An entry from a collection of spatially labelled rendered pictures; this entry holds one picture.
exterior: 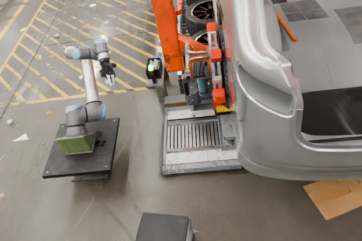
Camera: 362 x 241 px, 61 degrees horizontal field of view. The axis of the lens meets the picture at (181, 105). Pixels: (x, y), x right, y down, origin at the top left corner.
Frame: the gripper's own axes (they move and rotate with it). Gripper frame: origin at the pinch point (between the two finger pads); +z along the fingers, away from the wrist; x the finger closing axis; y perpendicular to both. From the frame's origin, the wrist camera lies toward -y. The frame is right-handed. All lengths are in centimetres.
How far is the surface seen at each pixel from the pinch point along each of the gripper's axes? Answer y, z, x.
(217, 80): -56, 21, -50
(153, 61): 36, -34, -75
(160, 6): -23, -57, -48
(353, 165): -127, 92, -41
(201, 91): -9, 14, -80
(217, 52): -67, 4, -45
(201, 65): -50, 6, -44
